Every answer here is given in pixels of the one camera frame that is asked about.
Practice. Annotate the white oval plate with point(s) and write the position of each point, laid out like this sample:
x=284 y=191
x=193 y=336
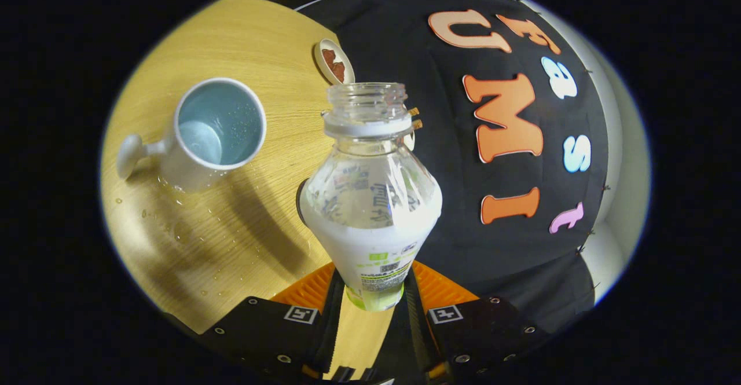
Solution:
x=322 y=49

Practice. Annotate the red braised meat piece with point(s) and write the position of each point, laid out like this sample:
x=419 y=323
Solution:
x=339 y=73
x=331 y=58

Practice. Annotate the white bread dish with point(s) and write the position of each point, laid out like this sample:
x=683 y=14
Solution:
x=409 y=140

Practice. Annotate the dark brown round coaster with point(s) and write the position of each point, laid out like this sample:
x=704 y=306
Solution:
x=300 y=200

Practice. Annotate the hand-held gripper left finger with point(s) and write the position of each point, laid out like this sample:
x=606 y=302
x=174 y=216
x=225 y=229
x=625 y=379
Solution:
x=329 y=327

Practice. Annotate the wooden table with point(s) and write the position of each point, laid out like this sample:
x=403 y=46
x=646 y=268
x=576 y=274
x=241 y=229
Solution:
x=260 y=223

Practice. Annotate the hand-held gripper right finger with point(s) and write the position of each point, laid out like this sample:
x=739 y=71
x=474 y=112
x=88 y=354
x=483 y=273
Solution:
x=419 y=327

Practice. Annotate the white cup with blue inside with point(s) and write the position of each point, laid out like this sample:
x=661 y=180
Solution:
x=185 y=165

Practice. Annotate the clear plastic juice bottle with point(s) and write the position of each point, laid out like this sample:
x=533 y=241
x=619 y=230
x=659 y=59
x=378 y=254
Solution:
x=370 y=228

